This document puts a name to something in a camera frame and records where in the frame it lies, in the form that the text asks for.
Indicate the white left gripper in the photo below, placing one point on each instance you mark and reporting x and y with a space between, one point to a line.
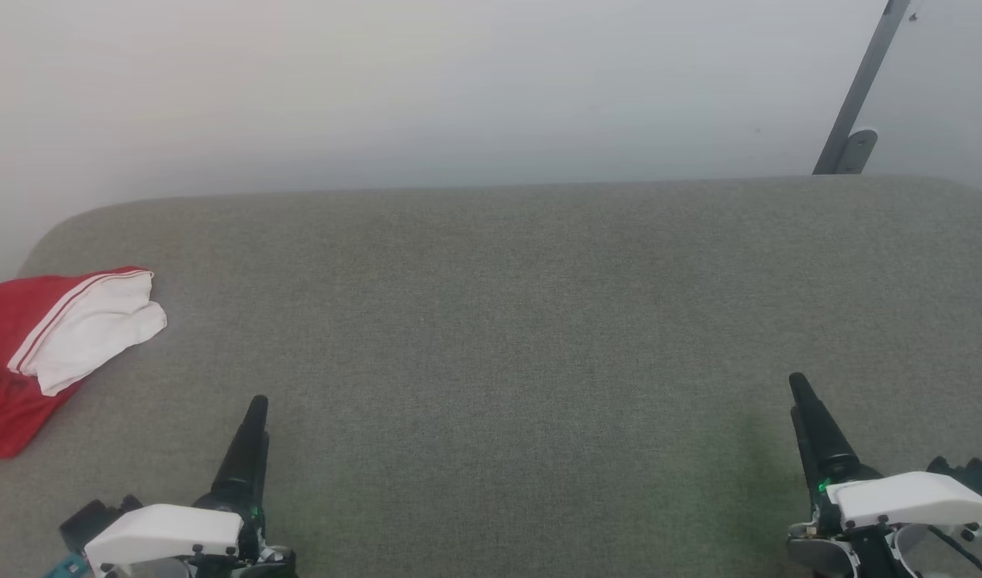
169 530

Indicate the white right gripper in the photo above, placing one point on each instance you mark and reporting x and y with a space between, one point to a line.
908 498

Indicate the red and white garment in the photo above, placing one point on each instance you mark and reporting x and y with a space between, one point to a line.
9 321

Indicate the grey-green fabric sofa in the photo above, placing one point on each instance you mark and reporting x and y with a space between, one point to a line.
499 321

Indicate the grey metal pole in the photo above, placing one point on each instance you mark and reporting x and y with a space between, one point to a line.
860 84

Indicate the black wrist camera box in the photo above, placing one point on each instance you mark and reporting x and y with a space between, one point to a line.
97 518
976 474

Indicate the grey metal pole bracket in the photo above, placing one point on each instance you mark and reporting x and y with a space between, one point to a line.
860 148

